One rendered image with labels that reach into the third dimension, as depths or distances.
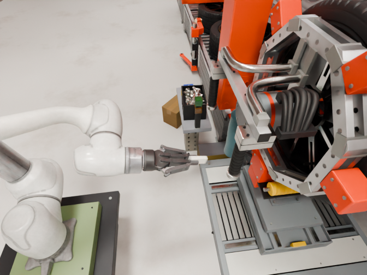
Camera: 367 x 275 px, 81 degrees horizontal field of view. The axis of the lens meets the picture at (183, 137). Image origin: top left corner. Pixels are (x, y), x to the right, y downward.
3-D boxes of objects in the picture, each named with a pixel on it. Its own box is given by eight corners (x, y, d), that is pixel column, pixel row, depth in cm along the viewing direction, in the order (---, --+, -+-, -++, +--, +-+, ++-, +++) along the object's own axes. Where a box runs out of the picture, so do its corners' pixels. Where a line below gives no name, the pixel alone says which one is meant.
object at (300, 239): (325, 246, 116) (334, 241, 109) (260, 256, 114) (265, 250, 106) (285, 169, 149) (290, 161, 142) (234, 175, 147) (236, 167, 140)
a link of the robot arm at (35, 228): (21, 265, 83) (-19, 250, 67) (30, 220, 95) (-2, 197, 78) (66, 253, 86) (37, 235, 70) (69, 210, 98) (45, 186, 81)
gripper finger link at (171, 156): (158, 162, 77) (157, 159, 78) (187, 161, 81) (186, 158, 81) (159, 155, 74) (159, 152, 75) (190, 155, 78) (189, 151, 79)
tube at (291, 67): (295, 76, 67) (309, 42, 59) (234, 81, 65) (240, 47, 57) (272, 50, 78) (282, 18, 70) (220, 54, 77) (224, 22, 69)
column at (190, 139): (197, 150, 172) (200, 110, 141) (185, 151, 172) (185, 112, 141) (195, 141, 179) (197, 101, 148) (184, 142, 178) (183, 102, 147)
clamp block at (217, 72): (236, 78, 80) (238, 65, 76) (212, 80, 80) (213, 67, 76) (232, 71, 84) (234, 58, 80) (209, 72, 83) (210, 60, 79)
